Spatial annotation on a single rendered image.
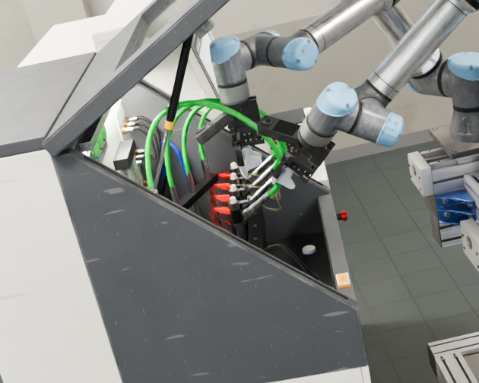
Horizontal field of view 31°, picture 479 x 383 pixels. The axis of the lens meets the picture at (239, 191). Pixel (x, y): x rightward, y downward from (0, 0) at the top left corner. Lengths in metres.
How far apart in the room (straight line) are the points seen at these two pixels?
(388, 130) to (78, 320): 0.82
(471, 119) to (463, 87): 0.10
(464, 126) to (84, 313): 1.22
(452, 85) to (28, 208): 1.26
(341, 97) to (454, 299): 2.09
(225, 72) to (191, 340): 0.64
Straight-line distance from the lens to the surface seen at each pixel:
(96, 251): 1.97
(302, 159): 1.98
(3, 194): 1.95
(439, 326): 3.65
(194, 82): 2.53
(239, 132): 2.16
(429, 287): 3.90
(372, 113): 1.87
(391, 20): 2.48
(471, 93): 2.56
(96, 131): 2.03
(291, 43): 2.06
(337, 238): 2.34
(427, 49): 1.98
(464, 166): 2.61
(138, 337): 2.07
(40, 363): 2.15
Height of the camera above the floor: 2.03
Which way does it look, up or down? 23 degrees down
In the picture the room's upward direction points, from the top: 13 degrees counter-clockwise
